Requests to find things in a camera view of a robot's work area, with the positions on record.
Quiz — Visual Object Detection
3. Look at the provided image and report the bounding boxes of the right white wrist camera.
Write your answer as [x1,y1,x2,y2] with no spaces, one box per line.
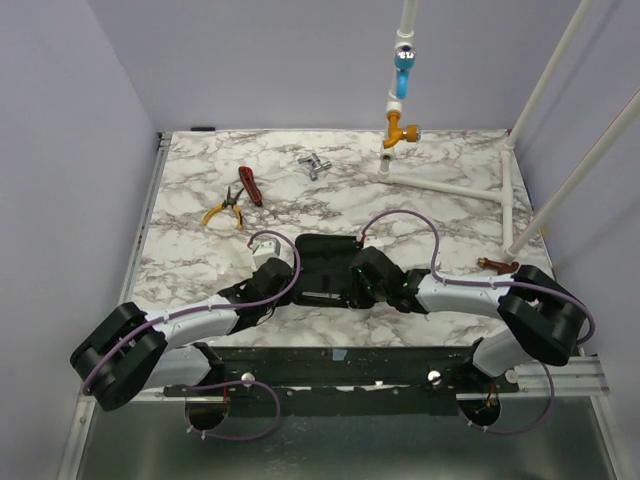
[363,237,387,250]

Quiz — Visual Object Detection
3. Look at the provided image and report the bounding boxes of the blue valve on pipe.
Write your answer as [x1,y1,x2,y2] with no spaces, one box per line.
[394,44,416,99]

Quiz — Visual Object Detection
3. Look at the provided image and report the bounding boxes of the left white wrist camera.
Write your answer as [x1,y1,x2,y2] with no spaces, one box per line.
[250,239,281,270]

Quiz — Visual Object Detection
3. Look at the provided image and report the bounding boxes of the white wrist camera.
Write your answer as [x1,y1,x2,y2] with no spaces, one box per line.
[363,237,387,250]
[250,239,281,270]

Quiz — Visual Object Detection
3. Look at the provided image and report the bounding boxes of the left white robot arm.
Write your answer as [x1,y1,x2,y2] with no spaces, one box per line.
[70,258,299,411]

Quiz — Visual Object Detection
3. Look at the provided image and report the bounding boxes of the yellow handled pliers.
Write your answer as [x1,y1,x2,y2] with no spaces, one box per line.
[201,184,246,231]

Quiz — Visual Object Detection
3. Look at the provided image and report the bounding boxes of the silver metal faucet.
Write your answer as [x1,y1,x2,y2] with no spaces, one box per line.
[297,153,332,181]

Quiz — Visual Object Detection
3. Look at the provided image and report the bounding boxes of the silver scissors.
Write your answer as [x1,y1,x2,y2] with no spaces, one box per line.
[301,292,342,301]

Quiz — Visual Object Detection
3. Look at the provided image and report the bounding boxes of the black zip tool case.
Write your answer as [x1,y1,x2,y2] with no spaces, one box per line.
[291,233,362,309]

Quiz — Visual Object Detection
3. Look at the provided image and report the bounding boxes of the red black utility knife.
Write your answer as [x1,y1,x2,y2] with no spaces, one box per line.
[238,166,263,207]

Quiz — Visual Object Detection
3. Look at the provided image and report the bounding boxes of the white PVC pipe frame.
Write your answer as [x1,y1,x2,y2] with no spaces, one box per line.
[378,1,639,261]

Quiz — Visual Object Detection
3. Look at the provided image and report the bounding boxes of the aluminium frame rail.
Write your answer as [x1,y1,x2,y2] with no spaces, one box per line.
[56,131,173,480]

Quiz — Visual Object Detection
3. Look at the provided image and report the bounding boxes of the orange faucet on pipe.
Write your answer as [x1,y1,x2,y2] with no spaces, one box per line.
[382,110,421,149]

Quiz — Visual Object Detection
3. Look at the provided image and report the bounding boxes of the brown brass faucet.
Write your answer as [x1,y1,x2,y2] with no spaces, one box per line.
[477,257,520,275]

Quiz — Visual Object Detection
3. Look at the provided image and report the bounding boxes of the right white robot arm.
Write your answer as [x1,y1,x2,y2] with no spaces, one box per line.
[350,247,587,392]

